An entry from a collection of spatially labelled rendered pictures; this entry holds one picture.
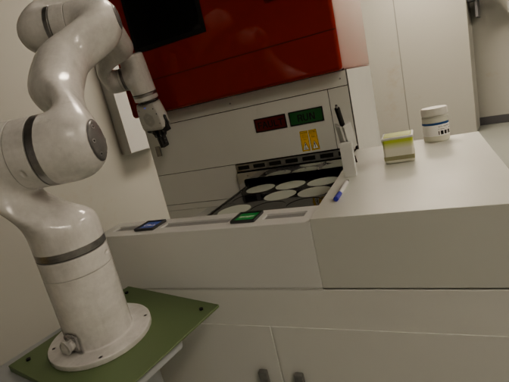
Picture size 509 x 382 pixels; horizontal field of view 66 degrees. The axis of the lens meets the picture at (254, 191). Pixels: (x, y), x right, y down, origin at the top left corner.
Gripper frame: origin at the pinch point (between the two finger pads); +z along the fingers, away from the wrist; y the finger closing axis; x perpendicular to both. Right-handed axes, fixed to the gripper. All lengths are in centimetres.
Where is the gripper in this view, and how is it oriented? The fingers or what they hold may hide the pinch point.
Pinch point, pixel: (163, 141)
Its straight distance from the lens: 148.9
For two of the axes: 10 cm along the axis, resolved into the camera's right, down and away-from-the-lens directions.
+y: 8.7, -0.1, -5.0
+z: 2.6, 8.7, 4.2
